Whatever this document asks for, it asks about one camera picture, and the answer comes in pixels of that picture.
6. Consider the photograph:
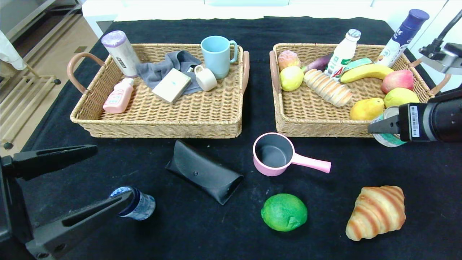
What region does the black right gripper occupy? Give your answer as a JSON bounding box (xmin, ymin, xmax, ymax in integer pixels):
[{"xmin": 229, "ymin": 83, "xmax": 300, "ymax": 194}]
[{"xmin": 367, "ymin": 98, "xmax": 462, "ymax": 143}]

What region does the grey cloth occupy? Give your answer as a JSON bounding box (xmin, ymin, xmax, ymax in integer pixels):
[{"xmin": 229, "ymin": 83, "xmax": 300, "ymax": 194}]
[{"xmin": 136, "ymin": 51, "xmax": 204, "ymax": 95}]

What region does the white counter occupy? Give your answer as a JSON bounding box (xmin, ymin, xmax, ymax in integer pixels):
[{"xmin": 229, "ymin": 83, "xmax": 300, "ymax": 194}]
[{"xmin": 82, "ymin": 0, "xmax": 448, "ymax": 40}]

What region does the white tumbler with purple lid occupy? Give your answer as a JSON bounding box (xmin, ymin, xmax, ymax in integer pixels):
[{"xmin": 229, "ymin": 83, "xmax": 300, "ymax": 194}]
[{"xmin": 101, "ymin": 30, "xmax": 141, "ymax": 78}]

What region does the tin can with green label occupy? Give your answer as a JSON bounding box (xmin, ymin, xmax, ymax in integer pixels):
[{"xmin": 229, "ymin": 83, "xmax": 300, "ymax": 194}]
[{"xmin": 371, "ymin": 107, "xmax": 408, "ymax": 148}]

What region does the yellow pear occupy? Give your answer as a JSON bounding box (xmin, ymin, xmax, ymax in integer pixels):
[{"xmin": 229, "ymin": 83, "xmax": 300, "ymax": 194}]
[{"xmin": 349, "ymin": 97, "xmax": 385, "ymax": 121}]

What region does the light blue mug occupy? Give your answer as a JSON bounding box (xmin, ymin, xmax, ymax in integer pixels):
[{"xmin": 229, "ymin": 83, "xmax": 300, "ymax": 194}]
[{"xmin": 200, "ymin": 35, "xmax": 239, "ymax": 79}]

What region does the green lime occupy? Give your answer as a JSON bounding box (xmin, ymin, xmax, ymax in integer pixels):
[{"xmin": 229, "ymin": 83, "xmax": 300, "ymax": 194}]
[{"xmin": 261, "ymin": 194, "xmax": 308, "ymax": 232}]

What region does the yellow banana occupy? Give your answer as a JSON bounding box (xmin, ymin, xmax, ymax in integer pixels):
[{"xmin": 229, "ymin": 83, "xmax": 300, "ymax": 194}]
[{"xmin": 339, "ymin": 64, "xmax": 395, "ymax": 84}]

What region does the yellow-green apple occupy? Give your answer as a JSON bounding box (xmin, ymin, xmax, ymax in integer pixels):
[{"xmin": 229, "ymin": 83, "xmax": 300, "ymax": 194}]
[{"xmin": 280, "ymin": 66, "xmax": 304, "ymax": 91}]

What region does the red peach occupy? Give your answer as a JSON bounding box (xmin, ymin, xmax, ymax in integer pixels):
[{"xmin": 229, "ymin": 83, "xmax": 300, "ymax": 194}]
[{"xmin": 381, "ymin": 69, "xmax": 414, "ymax": 94}]

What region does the white bottle with blue cap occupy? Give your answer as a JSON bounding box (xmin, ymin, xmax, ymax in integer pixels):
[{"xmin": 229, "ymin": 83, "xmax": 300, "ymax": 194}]
[{"xmin": 375, "ymin": 9, "xmax": 430, "ymax": 68}]

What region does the long striped bread loaf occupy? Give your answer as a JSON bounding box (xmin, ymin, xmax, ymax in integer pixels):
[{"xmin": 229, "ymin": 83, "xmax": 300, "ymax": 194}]
[{"xmin": 304, "ymin": 69, "xmax": 353, "ymax": 107}]

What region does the white milk bottle green label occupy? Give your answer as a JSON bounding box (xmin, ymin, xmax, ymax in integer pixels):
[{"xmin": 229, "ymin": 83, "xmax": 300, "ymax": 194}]
[{"xmin": 324, "ymin": 29, "xmax": 361, "ymax": 80}]

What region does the wicker basket with household items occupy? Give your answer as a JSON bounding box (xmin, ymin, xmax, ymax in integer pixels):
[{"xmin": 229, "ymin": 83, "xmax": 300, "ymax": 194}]
[{"xmin": 67, "ymin": 43, "xmax": 250, "ymax": 139}]

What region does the white hanging fabric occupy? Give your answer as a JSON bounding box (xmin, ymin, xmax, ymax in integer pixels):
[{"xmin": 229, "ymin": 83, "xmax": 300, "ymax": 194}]
[{"xmin": 0, "ymin": 30, "xmax": 28, "ymax": 71}]

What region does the smooth black camera cable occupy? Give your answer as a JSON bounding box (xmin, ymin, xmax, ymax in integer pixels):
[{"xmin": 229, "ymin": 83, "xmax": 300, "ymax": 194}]
[{"xmin": 433, "ymin": 9, "xmax": 462, "ymax": 50}]

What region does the pink lotion bottle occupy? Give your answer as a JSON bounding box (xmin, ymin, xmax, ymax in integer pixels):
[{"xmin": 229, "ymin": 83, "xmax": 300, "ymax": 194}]
[{"xmin": 103, "ymin": 78, "xmax": 135, "ymax": 114}]

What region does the yellow lemon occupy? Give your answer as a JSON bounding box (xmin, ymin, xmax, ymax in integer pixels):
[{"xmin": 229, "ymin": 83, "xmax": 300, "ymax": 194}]
[{"xmin": 384, "ymin": 87, "xmax": 420, "ymax": 109}]

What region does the pink bumpy fruit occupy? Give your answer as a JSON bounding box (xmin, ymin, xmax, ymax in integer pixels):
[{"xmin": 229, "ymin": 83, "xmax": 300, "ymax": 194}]
[{"xmin": 278, "ymin": 50, "xmax": 302, "ymax": 71}]

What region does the small cream cup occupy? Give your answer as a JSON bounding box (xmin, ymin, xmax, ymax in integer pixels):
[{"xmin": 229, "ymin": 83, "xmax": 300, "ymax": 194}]
[{"xmin": 194, "ymin": 65, "xmax": 218, "ymax": 92}]

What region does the striped croissant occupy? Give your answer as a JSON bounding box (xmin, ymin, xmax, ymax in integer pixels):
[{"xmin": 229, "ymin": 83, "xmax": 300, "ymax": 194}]
[{"xmin": 345, "ymin": 186, "xmax": 406, "ymax": 242}]

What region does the purple eggplant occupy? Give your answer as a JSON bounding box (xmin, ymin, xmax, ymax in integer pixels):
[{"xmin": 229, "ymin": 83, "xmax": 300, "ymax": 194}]
[{"xmin": 301, "ymin": 53, "xmax": 332, "ymax": 74}]

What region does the beige soap box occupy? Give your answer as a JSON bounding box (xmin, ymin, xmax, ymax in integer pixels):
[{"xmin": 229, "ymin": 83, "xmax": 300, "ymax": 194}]
[{"xmin": 152, "ymin": 68, "xmax": 192, "ymax": 105}]

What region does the wicker basket with food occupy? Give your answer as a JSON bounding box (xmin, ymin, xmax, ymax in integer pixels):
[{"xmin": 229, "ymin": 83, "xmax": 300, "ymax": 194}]
[{"xmin": 269, "ymin": 43, "xmax": 452, "ymax": 138}]

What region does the green snack pack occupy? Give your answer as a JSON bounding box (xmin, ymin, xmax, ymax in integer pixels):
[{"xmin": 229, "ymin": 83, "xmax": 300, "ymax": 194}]
[{"xmin": 343, "ymin": 57, "xmax": 372, "ymax": 73}]

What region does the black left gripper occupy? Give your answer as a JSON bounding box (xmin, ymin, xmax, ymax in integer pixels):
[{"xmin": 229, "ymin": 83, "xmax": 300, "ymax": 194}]
[{"xmin": 0, "ymin": 144, "xmax": 134, "ymax": 260}]

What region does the black glasses case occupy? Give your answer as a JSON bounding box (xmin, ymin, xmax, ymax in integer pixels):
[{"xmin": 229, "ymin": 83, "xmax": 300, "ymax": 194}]
[{"xmin": 165, "ymin": 140, "xmax": 244, "ymax": 205}]

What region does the gold metal rolling rack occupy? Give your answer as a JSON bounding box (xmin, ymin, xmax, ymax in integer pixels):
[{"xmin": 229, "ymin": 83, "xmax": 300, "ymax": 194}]
[{"xmin": 0, "ymin": 63, "xmax": 62, "ymax": 150}]

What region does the pink saucepan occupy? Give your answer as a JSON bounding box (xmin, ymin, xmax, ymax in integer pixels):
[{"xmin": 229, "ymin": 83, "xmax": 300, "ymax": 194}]
[{"xmin": 253, "ymin": 133, "xmax": 331, "ymax": 177}]

